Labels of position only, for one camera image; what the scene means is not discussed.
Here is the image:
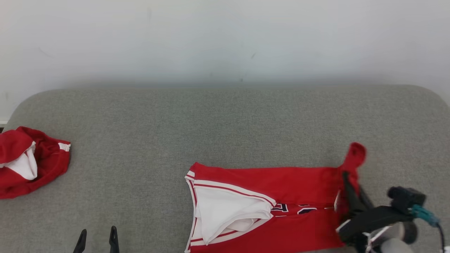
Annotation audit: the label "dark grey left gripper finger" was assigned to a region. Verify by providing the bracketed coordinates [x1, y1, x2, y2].
[109, 226, 120, 253]
[73, 229, 87, 253]

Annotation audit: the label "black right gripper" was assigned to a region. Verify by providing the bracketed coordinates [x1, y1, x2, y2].
[336, 171, 413, 245]

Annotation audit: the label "red basketball jersey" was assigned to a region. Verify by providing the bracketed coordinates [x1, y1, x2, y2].
[185, 142, 367, 253]

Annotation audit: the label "red shorts with white trim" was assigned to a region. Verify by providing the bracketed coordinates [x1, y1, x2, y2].
[0, 126, 71, 200]

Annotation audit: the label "grey fabric mat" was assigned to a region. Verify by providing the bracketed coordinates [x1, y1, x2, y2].
[0, 84, 450, 253]

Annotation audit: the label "black cable teal plug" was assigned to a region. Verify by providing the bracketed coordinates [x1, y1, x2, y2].
[410, 205, 447, 252]

